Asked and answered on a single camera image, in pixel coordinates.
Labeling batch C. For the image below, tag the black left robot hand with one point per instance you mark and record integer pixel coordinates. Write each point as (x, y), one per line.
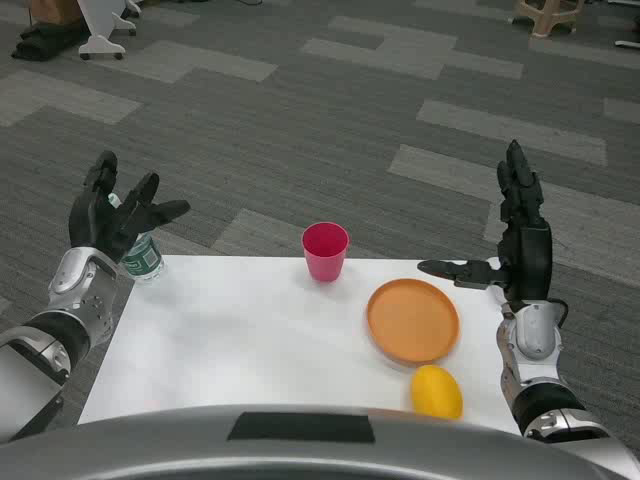
(100, 220)

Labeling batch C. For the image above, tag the yellow lemon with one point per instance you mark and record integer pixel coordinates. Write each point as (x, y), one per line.
(436, 391)

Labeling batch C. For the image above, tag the clear water bottle green label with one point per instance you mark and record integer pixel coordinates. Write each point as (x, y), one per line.
(145, 260)

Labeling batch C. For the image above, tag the pink plastic cup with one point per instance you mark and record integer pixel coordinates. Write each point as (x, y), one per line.
(325, 252)

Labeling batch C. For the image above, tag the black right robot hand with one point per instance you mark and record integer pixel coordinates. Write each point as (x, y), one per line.
(527, 250)

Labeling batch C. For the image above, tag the orange round plate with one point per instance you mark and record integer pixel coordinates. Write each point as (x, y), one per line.
(413, 321)

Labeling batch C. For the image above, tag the beige plastic stool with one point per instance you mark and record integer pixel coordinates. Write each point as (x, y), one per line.
(550, 15)

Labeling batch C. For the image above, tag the black bag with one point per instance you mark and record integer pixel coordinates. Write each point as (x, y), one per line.
(45, 40)

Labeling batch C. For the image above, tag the silver robot chest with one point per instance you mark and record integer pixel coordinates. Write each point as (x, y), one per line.
(300, 445)

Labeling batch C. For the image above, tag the white stand with wheels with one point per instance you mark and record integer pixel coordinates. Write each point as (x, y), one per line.
(105, 30)

